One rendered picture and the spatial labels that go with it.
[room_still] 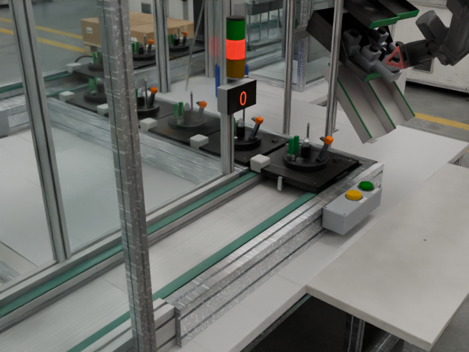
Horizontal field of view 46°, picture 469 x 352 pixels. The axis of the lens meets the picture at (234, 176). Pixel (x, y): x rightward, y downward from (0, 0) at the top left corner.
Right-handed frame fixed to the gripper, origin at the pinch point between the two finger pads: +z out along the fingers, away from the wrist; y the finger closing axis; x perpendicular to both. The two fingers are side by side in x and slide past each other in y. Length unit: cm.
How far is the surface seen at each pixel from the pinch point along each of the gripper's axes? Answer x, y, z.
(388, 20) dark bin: -11.7, -1.2, -0.9
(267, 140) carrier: 13.6, 24.8, 37.3
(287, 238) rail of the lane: 35, 58, -2
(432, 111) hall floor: 47, -291, 195
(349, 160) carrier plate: 25.8, 16.4, 12.0
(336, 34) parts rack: -12.3, 9.5, 10.6
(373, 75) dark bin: 2.6, 3.6, 5.7
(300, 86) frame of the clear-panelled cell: -2, -45, 89
